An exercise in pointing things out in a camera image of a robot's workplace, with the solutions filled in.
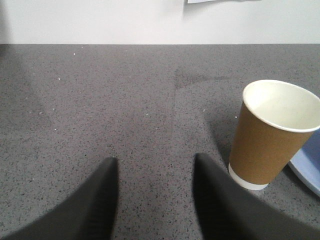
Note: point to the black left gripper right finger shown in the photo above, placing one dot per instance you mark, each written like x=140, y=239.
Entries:
x=226, y=211

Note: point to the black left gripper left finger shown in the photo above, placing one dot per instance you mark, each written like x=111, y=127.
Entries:
x=88, y=214

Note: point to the brown paper cup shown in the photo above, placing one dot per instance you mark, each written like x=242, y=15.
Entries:
x=276, y=119

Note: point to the light blue plate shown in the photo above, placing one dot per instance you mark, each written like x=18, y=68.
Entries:
x=306, y=163

